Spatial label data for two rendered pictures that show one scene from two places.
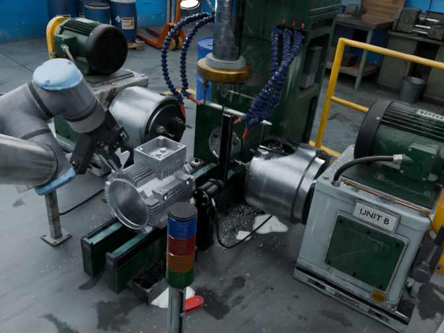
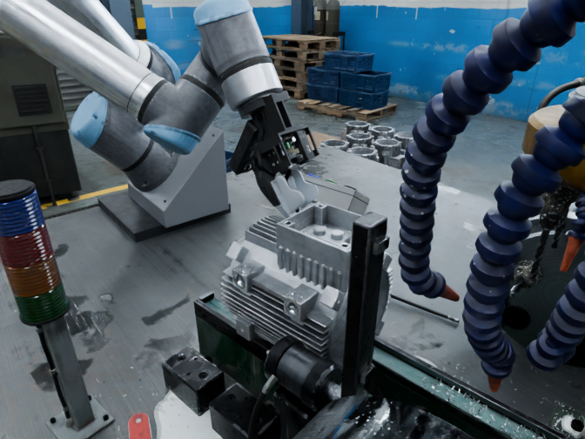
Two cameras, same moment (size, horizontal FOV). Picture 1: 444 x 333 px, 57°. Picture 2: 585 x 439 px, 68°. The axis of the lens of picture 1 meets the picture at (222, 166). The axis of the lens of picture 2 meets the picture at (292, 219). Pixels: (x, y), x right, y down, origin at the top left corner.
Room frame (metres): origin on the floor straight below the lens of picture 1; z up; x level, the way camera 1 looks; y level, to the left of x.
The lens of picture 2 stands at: (1.09, -0.36, 1.42)
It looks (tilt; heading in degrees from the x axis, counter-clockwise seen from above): 27 degrees down; 100
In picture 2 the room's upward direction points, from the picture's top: straight up
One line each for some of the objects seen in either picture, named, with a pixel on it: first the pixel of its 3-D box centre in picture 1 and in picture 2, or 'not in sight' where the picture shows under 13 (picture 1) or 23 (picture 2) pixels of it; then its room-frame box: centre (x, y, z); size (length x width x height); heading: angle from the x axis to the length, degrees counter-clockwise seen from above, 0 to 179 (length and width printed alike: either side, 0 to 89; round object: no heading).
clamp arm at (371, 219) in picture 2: (224, 152); (359, 330); (1.10, 0.00, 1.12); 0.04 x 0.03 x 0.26; 149
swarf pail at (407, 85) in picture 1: (410, 90); not in sight; (5.17, -2.33, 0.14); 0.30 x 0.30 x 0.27
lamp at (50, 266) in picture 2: (180, 254); (32, 270); (0.66, 0.07, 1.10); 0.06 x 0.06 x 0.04
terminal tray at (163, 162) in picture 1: (160, 158); (331, 246); (1.05, 0.18, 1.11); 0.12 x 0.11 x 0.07; 150
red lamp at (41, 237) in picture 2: (181, 238); (23, 241); (0.66, 0.07, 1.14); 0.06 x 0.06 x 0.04
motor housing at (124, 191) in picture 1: (150, 189); (307, 289); (1.01, 0.20, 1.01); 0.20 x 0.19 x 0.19; 150
